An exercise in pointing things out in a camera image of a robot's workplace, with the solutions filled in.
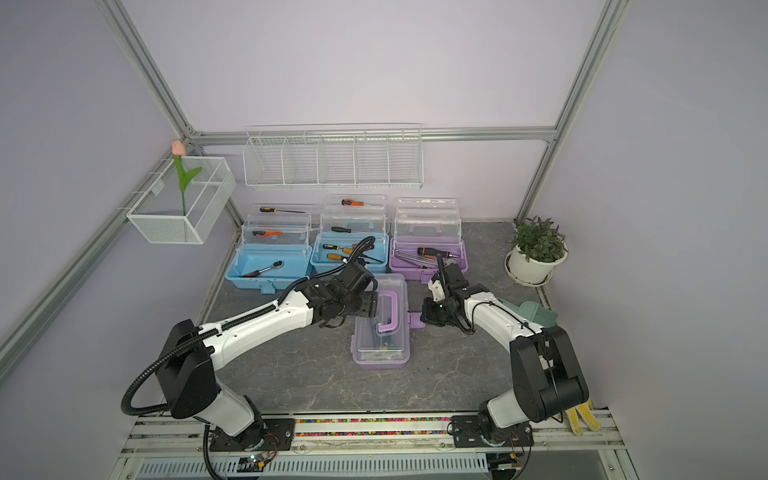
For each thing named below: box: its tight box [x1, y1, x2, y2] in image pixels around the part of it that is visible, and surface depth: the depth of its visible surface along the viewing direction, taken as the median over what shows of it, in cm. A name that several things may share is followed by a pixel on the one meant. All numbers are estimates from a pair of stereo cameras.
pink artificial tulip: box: [172, 140, 202, 216], surface depth 87 cm
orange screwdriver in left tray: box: [252, 230, 284, 238], surface depth 107 cm
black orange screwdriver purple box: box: [417, 247, 459, 258], surface depth 111 cm
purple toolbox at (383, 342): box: [350, 273, 426, 369], surface depth 82 cm
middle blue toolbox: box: [310, 194, 389, 274], surface depth 114 cm
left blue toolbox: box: [225, 204, 313, 294], surface depth 108 cm
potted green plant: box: [504, 216, 568, 287], surface depth 96 cm
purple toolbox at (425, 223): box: [388, 198, 469, 284], surface depth 111 cm
